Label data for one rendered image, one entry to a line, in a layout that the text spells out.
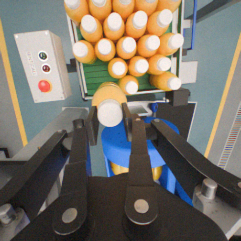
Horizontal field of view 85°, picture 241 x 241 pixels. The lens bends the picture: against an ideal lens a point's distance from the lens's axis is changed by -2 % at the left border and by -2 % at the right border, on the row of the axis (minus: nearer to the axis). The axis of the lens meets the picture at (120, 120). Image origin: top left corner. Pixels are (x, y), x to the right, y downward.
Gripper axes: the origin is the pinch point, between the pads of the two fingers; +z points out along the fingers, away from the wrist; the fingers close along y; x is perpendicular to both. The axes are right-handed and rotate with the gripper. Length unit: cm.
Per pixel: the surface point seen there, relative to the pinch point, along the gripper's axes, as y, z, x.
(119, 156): 0.8, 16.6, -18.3
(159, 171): 15.7, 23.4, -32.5
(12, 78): -103, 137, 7
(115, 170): -1.8, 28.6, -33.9
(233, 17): 135, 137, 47
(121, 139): 2.1, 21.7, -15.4
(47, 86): -18.9, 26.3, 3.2
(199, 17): 43, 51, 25
